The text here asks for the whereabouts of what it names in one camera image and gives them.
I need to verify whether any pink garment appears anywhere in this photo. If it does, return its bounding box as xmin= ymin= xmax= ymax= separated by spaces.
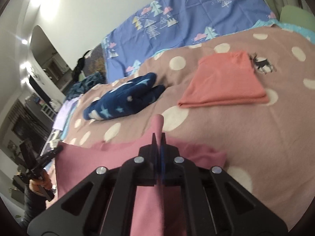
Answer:
xmin=45 ymin=113 xmax=228 ymax=236

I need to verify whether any left forearm black sleeve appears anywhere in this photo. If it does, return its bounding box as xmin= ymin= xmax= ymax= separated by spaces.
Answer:
xmin=19 ymin=186 xmax=46 ymax=231

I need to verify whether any person's left hand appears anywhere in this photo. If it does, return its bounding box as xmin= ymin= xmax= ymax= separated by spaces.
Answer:
xmin=29 ymin=169 xmax=52 ymax=193

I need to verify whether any lavender folded cloth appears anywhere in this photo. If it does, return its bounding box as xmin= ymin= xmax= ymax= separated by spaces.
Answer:
xmin=52 ymin=97 xmax=79 ymax=131

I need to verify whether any pink polka dot blanket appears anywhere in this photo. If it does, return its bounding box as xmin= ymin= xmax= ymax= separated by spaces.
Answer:
xmin=56 ymin=27 xmax=314 ymax=229

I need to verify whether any teal knitted blanket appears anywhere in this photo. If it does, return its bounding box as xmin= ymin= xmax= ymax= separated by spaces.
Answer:
xmin=66 ymin=71 xmax=106 ymax=100

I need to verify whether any black cloth on headboard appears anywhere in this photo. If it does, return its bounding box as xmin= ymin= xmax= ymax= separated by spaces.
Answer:
xmin=71 ymin=50 xmax=92 ymax=83

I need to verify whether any navy star fleece garment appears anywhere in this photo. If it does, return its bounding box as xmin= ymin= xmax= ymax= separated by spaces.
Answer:
xmin=83 ymin=73 xmax=166 ymax=120

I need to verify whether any folded coral orange garment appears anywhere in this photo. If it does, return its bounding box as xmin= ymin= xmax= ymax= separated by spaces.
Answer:
xmin=177 ymin=51 xmax=269 ymax=108

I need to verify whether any turquoise bed sheet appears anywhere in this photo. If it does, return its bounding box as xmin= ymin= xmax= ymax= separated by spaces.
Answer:
xmin=252 ymin=19 xmax=315 ymax=44

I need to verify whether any blue tree print sheet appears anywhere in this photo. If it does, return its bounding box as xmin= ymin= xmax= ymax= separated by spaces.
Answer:
xmin=101 ymin=0 xmax=272 ymax=83

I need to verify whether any green pillow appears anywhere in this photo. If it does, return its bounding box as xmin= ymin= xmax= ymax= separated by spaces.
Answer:
xmin=280 ymin=5 xmax=315 ymax=32

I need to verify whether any arched wall mirror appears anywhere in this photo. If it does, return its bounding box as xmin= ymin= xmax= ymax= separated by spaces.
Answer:
xmin=30 ymin=25 xmax=73 ymax=93

